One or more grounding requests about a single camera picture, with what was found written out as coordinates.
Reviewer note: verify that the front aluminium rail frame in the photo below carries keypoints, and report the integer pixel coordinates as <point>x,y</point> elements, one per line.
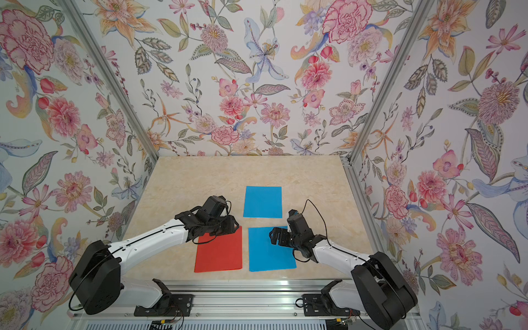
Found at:
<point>248,304</point>

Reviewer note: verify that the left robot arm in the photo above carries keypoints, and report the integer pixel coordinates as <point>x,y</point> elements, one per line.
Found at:
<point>98,281</point>

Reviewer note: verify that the right aluminium corner post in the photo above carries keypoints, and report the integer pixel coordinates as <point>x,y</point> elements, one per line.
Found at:
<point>411,33</point>

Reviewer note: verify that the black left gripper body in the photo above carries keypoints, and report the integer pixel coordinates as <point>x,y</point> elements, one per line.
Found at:
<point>221,225</point>

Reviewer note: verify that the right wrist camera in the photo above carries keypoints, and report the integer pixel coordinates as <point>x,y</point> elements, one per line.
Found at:
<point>297,223</point>

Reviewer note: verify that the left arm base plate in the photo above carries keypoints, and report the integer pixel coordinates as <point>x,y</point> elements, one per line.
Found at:
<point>169,304</point>

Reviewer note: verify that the aluminium corner post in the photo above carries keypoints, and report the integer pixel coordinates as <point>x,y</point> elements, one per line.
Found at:
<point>411,33</point>
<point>94,50</point>

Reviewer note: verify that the blue paper sheet two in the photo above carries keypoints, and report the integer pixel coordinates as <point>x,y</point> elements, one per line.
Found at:
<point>263,202</point>

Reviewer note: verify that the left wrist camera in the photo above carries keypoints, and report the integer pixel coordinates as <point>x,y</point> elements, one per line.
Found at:
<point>215,206</point>

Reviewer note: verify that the right table edge rail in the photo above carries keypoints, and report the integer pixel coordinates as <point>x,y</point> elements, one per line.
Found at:
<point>373,231</point>

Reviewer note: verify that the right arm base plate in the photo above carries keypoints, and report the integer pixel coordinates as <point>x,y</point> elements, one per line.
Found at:
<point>321,304</point>

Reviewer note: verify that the left aluminium corner post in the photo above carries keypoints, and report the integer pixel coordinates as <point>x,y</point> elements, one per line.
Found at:
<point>94,50</point>

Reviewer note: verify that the red paper sheet one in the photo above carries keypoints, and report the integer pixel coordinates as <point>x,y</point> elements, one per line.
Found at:
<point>222,253</point>

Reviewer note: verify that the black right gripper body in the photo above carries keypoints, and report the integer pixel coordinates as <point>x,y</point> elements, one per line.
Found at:
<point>295,242</point>

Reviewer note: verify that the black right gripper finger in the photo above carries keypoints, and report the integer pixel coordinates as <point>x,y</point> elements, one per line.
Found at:
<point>282,243</point>
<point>278,234</point>

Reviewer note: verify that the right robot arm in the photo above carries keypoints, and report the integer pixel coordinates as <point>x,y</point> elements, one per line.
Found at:
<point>377,287</point>

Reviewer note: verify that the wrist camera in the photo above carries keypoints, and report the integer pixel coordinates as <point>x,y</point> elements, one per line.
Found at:
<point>297,223</point>
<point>215,206</point>

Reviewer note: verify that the blue paper sheet one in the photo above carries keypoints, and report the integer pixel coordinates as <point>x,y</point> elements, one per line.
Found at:
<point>265,256</point>

